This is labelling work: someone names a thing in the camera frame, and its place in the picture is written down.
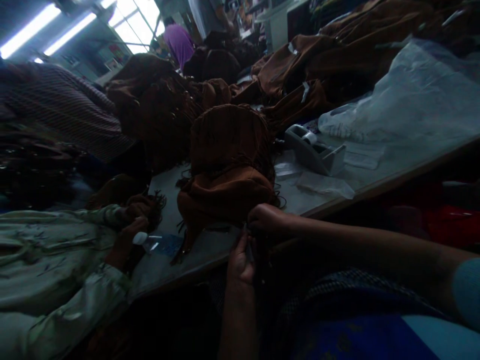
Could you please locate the dark studded brown bag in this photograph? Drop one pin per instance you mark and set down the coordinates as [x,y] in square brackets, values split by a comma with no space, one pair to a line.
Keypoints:
[35,165]

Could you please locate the white paper sheet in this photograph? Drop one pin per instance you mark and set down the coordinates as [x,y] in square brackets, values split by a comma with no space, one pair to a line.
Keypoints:
[363,155]

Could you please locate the clear plastic bag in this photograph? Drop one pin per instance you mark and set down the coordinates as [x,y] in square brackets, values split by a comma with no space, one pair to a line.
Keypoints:
[416,97]

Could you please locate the clear plastic water bottle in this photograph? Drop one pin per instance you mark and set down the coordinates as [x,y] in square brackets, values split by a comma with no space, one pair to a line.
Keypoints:
[159,242]

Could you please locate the pile of tagged brown bags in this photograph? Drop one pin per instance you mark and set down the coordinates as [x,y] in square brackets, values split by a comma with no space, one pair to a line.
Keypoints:
[337,56]

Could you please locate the person's right hand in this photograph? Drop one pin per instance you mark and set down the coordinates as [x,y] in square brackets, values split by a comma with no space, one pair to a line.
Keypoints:
[272,221]

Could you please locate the brown fringed leather piece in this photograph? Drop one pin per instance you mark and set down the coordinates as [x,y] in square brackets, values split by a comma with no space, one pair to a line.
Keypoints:
[148,208]

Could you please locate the person's body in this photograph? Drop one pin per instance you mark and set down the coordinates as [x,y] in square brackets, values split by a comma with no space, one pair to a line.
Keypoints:
[367,318]

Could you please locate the fluorescent ceiling light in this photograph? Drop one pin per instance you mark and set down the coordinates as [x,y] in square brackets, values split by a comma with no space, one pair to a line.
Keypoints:
[71,32]
[28,32]

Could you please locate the person's left hand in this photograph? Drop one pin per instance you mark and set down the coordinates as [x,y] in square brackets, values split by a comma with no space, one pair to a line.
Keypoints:
[240,264]

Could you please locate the small clear plastic packet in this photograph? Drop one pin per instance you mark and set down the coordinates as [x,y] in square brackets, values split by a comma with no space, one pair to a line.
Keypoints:
[324,185]
[287,170]

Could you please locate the person's left fingers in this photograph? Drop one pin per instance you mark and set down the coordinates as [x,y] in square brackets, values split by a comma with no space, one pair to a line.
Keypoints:
[248,258]

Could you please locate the person's right fingers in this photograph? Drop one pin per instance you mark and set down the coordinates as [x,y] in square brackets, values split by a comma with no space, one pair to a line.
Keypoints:
[257,222]

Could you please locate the window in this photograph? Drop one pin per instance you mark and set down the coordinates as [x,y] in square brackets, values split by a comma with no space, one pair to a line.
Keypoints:
[135,22]

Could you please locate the grey tape dispenser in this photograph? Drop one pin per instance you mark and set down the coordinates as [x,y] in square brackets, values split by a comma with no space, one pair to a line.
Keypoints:
[313,148]

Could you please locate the brown fringed suede bag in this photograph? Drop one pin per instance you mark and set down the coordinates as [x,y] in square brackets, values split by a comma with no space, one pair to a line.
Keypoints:
[228,168]

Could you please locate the pile of fringed brown bags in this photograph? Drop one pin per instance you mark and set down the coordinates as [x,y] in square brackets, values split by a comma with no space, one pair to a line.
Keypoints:
[153,101]

